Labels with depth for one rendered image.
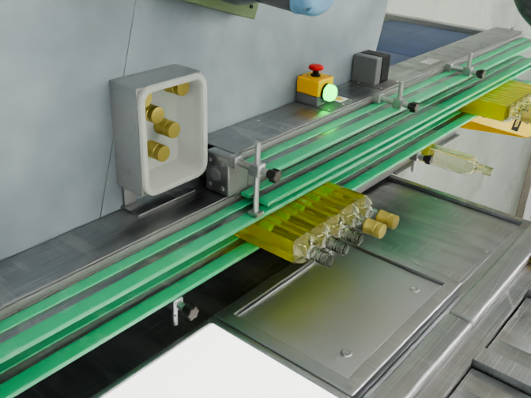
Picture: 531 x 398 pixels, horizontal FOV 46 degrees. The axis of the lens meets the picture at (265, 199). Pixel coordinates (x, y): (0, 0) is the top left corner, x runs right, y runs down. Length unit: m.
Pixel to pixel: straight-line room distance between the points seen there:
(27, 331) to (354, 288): 0.71
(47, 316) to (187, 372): 0.28
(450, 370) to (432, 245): 0.49
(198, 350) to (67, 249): 0.31
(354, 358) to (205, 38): 0.73
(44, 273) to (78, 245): 0.10
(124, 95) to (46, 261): 0.33
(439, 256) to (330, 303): 0.40
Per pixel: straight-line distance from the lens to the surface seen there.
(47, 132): 1.18
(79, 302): 1.10
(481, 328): 1.43
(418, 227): 1.78
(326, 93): 1.64
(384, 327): 1.33
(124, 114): 1.22
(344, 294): 1.40
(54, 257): 1.19
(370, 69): 1.86
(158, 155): 1.27
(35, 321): 1.08
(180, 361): 1.21
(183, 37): 1.34
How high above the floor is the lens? 1.69
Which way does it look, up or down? 33 degrees down
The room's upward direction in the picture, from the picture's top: 113 degrees clockwise
